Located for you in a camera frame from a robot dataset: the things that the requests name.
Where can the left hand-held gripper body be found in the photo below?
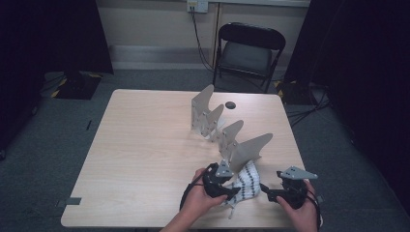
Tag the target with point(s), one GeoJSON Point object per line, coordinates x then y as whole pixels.
{"type": "Point", "coordinates": [214, 183]}

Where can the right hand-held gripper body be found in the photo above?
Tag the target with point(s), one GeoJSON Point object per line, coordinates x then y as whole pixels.
{"type": "Point", "coordinates": [295, 193]}

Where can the white patterned cloth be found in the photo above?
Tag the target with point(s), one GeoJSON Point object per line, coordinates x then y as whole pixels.
{"type": "Point", "coordinates": [248, 183]}

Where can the grey metal expandable rack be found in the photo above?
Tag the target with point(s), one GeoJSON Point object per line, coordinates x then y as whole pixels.
{"type": "Point", "coordinates": [248, 150]}

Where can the person's left hand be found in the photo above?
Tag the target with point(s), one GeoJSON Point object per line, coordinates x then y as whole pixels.
{"type": "Point", "coordinates": [198, 201]}

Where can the person's right hand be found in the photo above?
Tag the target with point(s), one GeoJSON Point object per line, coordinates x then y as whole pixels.
{"type": "Point", "coordinates": [303, 219]}

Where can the grey tape strip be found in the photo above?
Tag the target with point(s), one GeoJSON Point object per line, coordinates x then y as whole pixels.
{"type": "Point", "coordinates": [69, 201]}
{"type": "Point", "coordinates": [320, 199]}

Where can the black round table grommet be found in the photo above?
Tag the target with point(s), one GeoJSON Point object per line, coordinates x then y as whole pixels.
{"type": "Point", "coordinates": [230, 105]}

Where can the black folding chair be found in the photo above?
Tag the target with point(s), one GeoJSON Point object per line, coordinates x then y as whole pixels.
{"type": "Point", "coordinates": [248, 56]}

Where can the black curtain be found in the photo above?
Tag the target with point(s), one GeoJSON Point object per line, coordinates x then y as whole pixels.
{"type": "Point", "coordinates": [364, 64]}
{"type": "Point", "coordinates": [48, 38]}

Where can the black stand base yellow tape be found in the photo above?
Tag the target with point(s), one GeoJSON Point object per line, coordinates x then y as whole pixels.
{"type": "Point", "coordinates": [77, 86]}

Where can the beige wall conduit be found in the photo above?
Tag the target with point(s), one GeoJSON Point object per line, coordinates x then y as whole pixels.
{"type": "Point", "coordinates": [215, 32]}

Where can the white wall socket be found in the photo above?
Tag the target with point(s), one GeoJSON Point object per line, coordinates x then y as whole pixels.
{"type": "Point", "coordinates": [197, 5]}

